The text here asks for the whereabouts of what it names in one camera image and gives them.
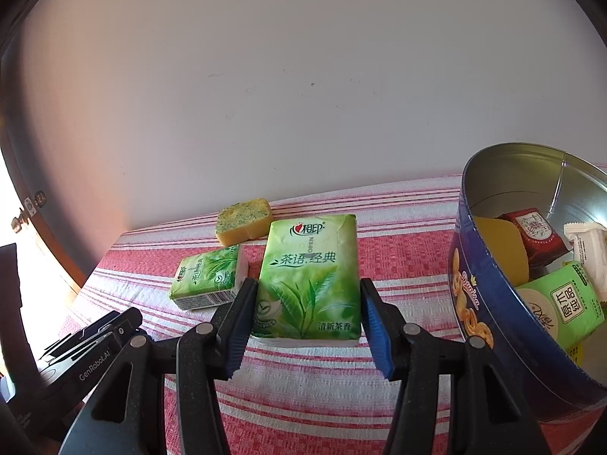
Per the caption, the wooden window frame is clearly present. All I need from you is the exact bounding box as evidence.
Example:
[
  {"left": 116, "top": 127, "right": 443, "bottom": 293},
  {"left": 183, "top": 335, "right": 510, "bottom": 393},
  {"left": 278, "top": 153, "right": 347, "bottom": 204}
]
[{"left": 0, "top": 33, "right": 96, "bottom": 295}]

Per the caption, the green tissue pack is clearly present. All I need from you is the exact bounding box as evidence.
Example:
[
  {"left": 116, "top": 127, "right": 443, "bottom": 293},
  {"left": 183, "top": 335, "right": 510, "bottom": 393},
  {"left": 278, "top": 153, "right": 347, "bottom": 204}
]
[
  {"left": 516, "top": 263, "right": 607, "bottom": 356},
  {"left": 170, "top": 244, "right": 250, "bottom": 312},
  {"left": 250, "top": 215, "right": 363, "bottom": 347}
]

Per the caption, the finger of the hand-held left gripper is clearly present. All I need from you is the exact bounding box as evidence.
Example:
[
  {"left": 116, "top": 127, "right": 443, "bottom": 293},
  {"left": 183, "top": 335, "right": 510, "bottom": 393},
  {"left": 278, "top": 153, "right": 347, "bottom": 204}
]
[
  {"left": 78, "top": 307, "right": 143, "bottom": 339},
  {"left": 40, "top": 333, "right": 112, "bottom": 366}
]

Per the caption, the yellow sponge with speckled top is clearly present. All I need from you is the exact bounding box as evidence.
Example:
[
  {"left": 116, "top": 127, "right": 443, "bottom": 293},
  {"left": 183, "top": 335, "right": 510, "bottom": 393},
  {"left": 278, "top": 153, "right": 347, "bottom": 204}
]
[{"left": 215, "top": 198, "right": 273, "bottom": 247}]

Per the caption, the white snack packet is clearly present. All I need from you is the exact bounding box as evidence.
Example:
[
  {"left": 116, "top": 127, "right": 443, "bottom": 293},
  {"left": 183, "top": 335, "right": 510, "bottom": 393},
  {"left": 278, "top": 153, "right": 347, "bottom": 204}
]
[{"left": 563, "top": 223, "right": 607, "bottom": 301}]

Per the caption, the round blue cookie tin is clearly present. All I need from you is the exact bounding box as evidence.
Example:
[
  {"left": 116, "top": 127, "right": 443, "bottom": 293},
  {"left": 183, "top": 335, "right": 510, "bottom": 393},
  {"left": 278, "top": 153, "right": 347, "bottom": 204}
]
[{"left": 448, "top": 141, "right": 607, "bottom": 420}]

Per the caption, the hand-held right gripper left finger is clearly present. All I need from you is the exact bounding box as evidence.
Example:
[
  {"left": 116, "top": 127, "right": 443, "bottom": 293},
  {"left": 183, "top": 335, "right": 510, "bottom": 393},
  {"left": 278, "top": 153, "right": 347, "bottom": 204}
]
[{"left": 57, "top": 277, "right": 259, "bottom": 455}]

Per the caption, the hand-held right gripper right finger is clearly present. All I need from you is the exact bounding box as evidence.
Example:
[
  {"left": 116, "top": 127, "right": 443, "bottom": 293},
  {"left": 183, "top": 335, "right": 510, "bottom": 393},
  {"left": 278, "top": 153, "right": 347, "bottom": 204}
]
[{"left": 359, "top": 279, "right": 553, "bottom": 455}]

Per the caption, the red snack packet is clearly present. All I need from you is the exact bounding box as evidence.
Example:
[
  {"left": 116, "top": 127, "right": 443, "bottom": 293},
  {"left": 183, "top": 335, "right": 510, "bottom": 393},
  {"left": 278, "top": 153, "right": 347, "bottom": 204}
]
[{"left": 498, "top": 207, "right": 574, "bottom": 268}]

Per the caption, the black panel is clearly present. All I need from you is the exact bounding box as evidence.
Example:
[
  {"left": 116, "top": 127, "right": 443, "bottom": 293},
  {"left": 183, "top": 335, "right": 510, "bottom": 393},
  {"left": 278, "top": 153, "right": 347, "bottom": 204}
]
[{"left": 0, "top": 243, "right": 39, "bottom": 389}]

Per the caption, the metal window latch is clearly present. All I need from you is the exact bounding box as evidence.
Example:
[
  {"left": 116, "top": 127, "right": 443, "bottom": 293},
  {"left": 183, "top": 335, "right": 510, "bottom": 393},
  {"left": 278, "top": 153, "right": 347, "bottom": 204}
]
[{"left": 12, "top": 191, "right": 47, "bottom": 234}]

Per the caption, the red striped bed sheet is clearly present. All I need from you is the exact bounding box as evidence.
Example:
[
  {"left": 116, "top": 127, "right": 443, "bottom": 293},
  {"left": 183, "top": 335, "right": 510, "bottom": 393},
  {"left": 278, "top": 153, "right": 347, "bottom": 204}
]
[{"left": 47, "top": 173, "right": 607, "bottom": 455}]

